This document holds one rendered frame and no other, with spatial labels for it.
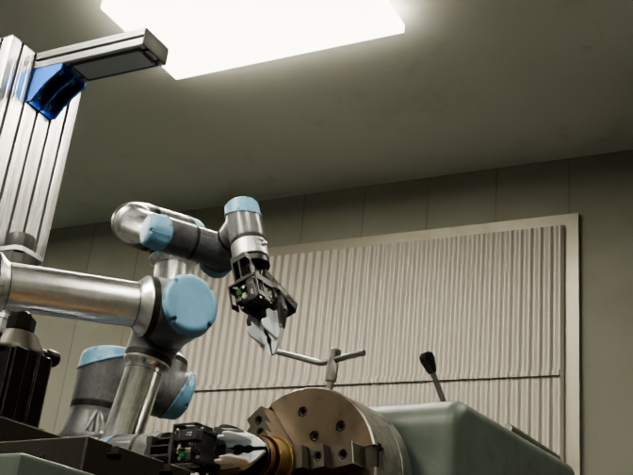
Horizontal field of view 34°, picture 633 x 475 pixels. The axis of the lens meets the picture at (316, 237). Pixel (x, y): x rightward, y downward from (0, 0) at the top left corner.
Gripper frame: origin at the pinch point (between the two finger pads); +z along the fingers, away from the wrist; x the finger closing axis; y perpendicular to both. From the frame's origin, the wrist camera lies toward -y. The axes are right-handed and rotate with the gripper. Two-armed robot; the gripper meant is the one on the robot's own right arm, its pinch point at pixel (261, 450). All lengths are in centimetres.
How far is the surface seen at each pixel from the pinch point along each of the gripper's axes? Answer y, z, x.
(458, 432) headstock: -33.3, 17.7, 9.7
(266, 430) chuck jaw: -7.7, -6.0, 5.5
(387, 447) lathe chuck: -20.5, 11.1, 4.4
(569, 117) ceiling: -294, -70, 235
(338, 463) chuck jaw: -11.6, 7.2, 0.0
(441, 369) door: -316, -150, 119
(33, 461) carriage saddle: 61, 21, -16
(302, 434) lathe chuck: -15.4, -3.8, 6.5
